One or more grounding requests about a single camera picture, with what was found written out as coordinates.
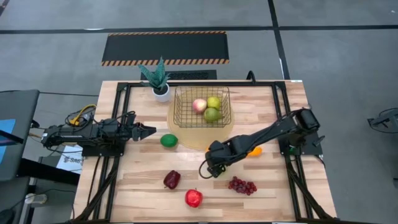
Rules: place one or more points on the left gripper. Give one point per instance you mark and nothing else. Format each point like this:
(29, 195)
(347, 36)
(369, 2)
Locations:
(129, 132)

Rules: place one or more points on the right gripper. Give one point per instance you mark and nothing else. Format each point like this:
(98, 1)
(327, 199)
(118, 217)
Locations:
(220, 152)

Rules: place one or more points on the green lime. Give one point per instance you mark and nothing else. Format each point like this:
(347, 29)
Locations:
(169, 140)

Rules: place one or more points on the yellow mango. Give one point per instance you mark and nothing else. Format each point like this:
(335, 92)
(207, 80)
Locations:
(256, 151)

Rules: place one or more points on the large green pear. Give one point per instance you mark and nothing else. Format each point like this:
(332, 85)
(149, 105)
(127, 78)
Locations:
(212, 115)

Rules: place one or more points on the purple grape bunch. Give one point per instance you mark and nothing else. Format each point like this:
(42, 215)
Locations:
(242, 186)

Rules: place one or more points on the yellow-green apple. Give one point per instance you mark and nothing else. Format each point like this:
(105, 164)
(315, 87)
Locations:
(214, 102)

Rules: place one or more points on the pink peach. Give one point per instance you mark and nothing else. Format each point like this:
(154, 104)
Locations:
(199, 105)

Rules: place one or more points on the red pomegranate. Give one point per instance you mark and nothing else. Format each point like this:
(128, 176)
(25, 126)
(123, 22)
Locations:
(193, 198)

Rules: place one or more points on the dark red bell pepper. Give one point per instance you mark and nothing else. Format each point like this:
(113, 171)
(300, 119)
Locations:
(172, 180)

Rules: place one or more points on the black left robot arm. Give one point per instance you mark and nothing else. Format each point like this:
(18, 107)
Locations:
(77, 135)

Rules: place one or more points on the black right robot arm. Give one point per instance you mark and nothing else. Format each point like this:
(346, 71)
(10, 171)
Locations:
(273, 129)

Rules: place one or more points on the snake plant in white pot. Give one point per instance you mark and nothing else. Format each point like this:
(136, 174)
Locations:
(161, 93)

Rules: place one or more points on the white paper sign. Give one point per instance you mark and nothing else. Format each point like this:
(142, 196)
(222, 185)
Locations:
(70, 160)

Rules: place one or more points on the black hazard-striped floor mat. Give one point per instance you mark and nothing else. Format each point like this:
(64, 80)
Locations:
(164, 46)

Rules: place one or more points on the black side table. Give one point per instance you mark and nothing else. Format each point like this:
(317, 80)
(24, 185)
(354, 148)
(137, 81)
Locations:
(46, 171)

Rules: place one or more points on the small white device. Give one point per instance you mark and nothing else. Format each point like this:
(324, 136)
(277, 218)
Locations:
(35, 198)

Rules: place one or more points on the grey cabinet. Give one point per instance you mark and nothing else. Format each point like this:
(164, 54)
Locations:
(18, 105)

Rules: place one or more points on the blue screen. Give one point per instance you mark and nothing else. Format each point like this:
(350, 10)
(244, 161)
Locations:
(6, 126)

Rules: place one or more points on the black tripod base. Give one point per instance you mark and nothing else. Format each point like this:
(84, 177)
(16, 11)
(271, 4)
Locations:
(385, 121)

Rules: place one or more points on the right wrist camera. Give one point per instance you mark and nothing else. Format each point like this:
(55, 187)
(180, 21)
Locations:
(216, 170)

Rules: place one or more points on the black aluminium table frame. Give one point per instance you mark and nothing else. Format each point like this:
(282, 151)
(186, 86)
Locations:
(264, 83)

